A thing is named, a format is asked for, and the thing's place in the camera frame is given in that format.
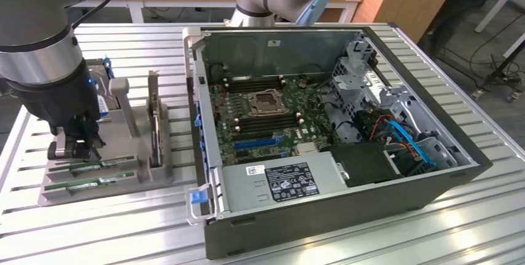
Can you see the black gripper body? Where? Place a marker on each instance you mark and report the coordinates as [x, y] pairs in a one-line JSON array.
[[57, 102]]

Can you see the green RAM stick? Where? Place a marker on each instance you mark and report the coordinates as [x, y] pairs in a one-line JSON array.
[[110, 166], [93, 182]]

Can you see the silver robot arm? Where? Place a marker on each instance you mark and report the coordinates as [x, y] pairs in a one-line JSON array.
[[36, 31]]

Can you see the grey parts rack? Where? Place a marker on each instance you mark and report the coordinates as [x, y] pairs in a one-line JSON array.
[[118, 154]]

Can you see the hard disk in blue caddy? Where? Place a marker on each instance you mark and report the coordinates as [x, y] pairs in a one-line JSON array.
[[102, 102]]

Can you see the graphics card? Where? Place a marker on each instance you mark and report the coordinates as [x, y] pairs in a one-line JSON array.
[[154, 117]]

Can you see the blue case latch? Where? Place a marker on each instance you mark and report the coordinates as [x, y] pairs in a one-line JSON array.
[[197, 197]]

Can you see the short black expansion slot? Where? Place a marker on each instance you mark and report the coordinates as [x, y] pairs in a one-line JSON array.
[[244, 152]]

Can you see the metal CPU socket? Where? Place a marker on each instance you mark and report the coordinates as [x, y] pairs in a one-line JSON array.
[[249, 106]]

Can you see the silver power supply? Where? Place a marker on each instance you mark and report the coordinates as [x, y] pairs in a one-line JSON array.
[[245, 191]]

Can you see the blue expansion slot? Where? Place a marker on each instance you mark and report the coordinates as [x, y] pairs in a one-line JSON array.
[[256, 144]]

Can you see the silver heat sink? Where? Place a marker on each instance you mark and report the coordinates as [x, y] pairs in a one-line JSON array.
[[308, 148]]

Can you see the green motherboard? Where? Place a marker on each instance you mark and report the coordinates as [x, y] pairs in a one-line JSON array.
[[312, 114]]

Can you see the black PC case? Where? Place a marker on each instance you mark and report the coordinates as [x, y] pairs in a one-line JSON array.
[[328, 231]]

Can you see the perforated silver disk bay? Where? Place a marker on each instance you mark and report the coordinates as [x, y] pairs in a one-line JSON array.
[[348, 93]]

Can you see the wooden cabinet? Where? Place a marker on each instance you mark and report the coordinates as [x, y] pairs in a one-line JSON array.
[[401, 0]]

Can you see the black tripod stand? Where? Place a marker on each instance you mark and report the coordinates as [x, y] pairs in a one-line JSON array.
[[498, 71]]

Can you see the silver disk bay bracket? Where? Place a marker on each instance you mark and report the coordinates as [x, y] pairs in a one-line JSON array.
[[404, 102]]

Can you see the white table frame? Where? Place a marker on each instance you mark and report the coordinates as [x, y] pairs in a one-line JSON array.
[[492, 13]]

